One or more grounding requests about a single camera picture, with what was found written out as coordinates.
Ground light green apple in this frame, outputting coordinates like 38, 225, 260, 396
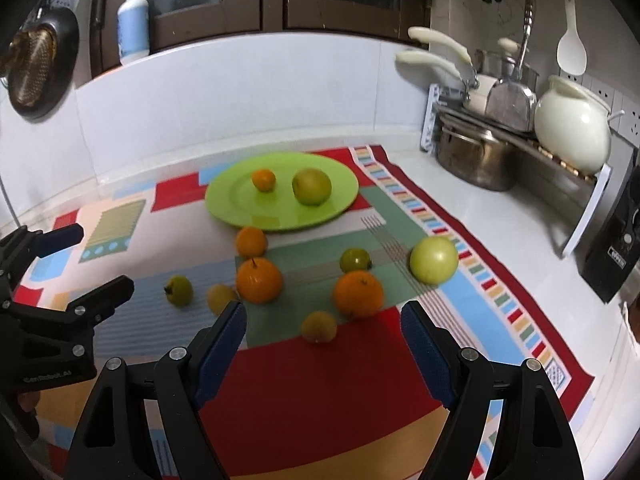
409, 236, 459, 286

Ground brownish green pear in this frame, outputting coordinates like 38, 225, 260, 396
292, 168, 332, 206

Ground white ceramic pot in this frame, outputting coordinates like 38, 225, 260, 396
534, 75, 623, 176

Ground small yellow-brown fruit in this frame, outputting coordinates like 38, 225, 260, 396
206, 284, 239, 316

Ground hanging black strainer pan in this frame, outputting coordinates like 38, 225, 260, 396
1, 8, 79, 122

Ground steel lidded pot behind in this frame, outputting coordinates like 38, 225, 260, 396
473, 38, 538, 91

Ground green round plate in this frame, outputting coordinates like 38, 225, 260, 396
205, 152, 359, 231

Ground white rice paddle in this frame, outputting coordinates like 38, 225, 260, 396
556, 0, 587, 77

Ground metal skimmer ladle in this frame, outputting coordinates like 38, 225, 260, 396
485, 0, 537, 132

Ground large orange with stem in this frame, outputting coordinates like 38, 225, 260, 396
235, 257, 283, 304

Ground black appliance right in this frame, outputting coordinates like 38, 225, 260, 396
580, 166, 640, 304

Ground metal dish rack shelf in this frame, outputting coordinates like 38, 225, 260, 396
419, 84, 612, 259

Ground cream-handled pan lower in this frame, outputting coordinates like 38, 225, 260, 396
395, 50, 497, 116

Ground small brown round fruit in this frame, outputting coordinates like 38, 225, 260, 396
300, 311, 337, 344

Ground cream-handled pan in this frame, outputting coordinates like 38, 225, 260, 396
408, 26, 473, 70
395, 50, 497, 116

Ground white blue pump bottle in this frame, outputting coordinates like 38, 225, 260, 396
117, 0, 151, 65

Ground medium orange tangerine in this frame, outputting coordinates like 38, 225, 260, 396
235, 226, 268, 259

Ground small orange on plate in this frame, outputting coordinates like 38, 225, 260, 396
250, 168, 277, 193

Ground stainless steel pot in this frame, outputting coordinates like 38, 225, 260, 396
436, 127, 520, 192

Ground colourful patterned table mat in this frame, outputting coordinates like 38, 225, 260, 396
16, 145, 592, 479

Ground small green tomato fruit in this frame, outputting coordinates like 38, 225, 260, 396
338, 248, 372, 273

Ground cream-handled pan upper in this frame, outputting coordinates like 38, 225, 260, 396
408, 26, 473, 70

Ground person's left hand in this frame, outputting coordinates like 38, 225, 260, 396
17, 391, 41, 413

